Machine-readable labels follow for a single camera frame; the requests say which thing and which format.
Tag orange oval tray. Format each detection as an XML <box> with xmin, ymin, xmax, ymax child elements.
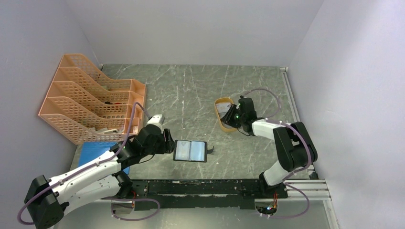
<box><xmin>214</xmin><ymin>97</ymin><xmax>237</xmax><ymax>132</ymax></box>

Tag black leather card holder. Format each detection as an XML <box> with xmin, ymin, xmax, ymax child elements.
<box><xmin>173</xmin><ymin>140</ymin><xmax>214</xmax><ymax>163</ymax></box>

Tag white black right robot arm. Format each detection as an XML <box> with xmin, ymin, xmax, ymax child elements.
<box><xmin>220</xmin><ymin>97</ymin><xmax>318</xmax><ymax>198</ymax></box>

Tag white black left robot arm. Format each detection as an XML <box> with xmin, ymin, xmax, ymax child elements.
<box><xmin>17</xmin><ymin>124</ymin><xmax>175</xmax><ymax>229</ymax></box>

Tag white VIP card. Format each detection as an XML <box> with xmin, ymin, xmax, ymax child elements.
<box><xmin>175</xmin><ymin>140</ymin><xmax>190</xmax><ymax>161</ymax></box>

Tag orange mesh file organizer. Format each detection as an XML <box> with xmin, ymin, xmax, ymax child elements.
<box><xmin>38</xmin><ymin>53</ymin><xmax>147</xmax><ymax>145</ymax></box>

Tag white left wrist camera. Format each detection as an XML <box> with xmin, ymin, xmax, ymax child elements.
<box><xmin>147</xmin><ymin>114</ymin><xmax>165</xmax><ymax>127</ymax></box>

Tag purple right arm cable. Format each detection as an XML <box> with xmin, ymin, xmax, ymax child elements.
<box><xmin>240</xmin><ymin>88</ymin><xmax>314</xmax><ymax>182</ymax></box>

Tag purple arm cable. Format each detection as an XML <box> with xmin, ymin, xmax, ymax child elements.
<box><xmin>240</xmin><ymin>88</ymin><xmax>314</xmax><ymax>182</ymax></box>
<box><xmin>17</xmin><ymin>102</ymin><xmax>152</xmax><ymax>226</ymax></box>

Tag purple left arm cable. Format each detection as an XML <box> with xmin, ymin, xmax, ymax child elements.
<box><xmin>17</xmin><ymin>102</ymin><xmax>152</xmax><ymax>226</ymax></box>

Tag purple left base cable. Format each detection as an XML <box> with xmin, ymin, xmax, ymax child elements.
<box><xmin>104</xmin><ymin>197</ymin><xmax>161</xmax><ymax>222</ymax></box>

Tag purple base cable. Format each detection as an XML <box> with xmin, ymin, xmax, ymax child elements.
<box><xmin>104</xmin><ymin>197</ymin><xmax>161</xmax><ymax>222</ymax></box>
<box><xmin>257</xmin><ymin>182</ymin><xmax>310</xmax><ymax>219</ymax></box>

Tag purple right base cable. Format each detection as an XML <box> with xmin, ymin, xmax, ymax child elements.
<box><xmin>257</xmin><ymin>182</ymin><xmax>310</xmax><ymax>219</ymax></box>

